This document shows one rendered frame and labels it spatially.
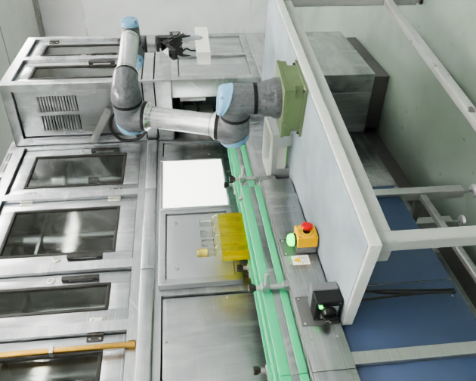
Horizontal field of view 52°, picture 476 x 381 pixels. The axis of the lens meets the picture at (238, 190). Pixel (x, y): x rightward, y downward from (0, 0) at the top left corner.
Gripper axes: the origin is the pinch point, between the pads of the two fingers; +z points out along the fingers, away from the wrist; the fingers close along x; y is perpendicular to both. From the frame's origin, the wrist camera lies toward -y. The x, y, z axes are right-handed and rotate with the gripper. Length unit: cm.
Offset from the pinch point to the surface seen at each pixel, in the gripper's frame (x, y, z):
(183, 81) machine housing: 32.1, 20.6, -8.4
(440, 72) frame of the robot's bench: -16, -54, 90
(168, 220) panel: 55, -59, -19
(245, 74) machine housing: 33, 27, 27
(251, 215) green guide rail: 25, -86, 15
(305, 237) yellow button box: 13, -108, 29
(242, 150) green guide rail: 43, -27, 19
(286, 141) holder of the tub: 12, -58, 32
